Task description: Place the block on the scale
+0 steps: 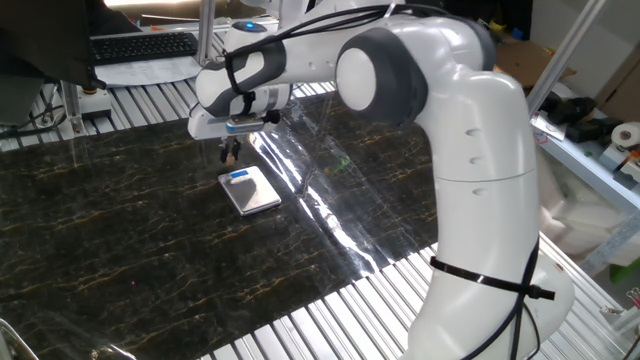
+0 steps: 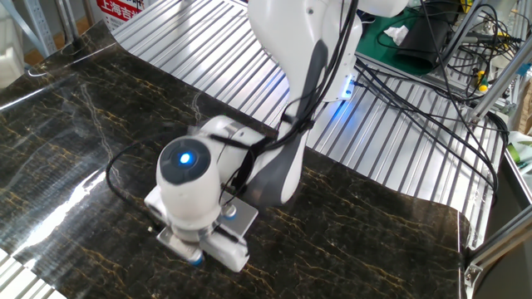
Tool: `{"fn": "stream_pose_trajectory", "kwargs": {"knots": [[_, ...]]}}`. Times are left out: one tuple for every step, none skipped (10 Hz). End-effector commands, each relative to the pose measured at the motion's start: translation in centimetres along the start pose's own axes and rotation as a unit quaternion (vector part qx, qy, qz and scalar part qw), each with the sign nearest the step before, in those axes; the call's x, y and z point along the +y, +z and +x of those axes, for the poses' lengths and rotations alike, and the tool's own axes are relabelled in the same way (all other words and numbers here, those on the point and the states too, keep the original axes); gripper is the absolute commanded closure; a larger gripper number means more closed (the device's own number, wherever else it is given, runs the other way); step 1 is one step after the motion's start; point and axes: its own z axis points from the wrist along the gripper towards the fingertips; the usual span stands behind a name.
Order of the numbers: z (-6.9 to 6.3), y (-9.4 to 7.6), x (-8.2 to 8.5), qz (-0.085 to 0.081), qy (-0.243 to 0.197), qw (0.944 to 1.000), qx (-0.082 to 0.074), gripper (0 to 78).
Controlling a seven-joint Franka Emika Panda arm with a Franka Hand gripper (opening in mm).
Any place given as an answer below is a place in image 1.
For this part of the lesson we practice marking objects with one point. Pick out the aluminium frame leg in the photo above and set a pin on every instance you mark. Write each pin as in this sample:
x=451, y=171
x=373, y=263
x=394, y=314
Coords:
x=72, y=107

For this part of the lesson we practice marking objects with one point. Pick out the brown cardboard sheet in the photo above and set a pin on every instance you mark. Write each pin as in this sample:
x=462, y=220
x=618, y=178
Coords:
x=525, y=62

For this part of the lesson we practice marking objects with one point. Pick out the grey monitor base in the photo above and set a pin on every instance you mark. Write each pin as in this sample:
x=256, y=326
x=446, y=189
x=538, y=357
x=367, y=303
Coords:
x=20, y=100

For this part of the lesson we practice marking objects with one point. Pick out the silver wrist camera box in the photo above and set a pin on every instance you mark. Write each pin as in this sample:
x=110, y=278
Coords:
x=245, y=125

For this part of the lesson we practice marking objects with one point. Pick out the silver digital scale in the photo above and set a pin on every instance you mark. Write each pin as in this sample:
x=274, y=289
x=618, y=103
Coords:
x=250, y=192

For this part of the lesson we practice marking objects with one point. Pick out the white shelf board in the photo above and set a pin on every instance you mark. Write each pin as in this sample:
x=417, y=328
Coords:
x=600, y=177

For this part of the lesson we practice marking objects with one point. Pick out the small wooden cube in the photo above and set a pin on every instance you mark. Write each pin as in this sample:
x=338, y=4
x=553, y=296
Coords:
x=231, y=161

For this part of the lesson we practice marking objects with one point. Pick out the black monitor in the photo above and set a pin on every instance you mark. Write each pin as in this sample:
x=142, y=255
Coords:
x=45, y=40

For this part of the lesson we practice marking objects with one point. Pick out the curved metal tube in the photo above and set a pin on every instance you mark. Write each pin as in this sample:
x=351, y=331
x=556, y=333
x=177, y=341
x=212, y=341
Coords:
x=15, y=333

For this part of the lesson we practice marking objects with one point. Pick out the green plastic object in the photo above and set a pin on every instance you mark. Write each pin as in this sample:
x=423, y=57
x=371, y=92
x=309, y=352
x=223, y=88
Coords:
x=627, y=272

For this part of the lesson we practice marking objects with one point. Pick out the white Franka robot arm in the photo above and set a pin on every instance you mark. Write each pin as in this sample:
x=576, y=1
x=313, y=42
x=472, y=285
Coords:
x=480, y=150

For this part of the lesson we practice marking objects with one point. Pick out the paper with red marks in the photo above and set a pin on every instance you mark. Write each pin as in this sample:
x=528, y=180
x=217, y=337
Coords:
x=550, y=127

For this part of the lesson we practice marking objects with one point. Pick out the aluminium frame post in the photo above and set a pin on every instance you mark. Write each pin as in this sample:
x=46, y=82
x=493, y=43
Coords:
x=612, y=242
x=565, y=55
x=206, y=30

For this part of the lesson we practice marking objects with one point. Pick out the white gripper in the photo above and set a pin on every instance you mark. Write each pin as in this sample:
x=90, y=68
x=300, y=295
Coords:
x=205, y=129

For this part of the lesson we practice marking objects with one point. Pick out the white paper roll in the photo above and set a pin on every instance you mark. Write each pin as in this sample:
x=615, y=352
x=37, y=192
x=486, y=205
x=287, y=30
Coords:
x=627, y=135

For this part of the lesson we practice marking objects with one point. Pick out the white paper sheet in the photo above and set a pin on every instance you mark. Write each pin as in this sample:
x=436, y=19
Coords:
x=150, y=72

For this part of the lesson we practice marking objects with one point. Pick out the binder clip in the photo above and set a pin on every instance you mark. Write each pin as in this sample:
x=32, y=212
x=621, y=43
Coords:
x=634, y=296

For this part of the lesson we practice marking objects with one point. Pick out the white button box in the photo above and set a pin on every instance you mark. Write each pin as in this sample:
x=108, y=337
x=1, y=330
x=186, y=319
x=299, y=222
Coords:
x=95, y=105

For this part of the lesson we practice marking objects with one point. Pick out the black marble pattern mat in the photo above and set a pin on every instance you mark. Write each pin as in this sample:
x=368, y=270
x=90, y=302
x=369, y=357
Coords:
x=150, y=225

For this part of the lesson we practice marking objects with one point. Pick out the black keyboard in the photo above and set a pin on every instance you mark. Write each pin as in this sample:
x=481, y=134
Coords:
x=145, y=47

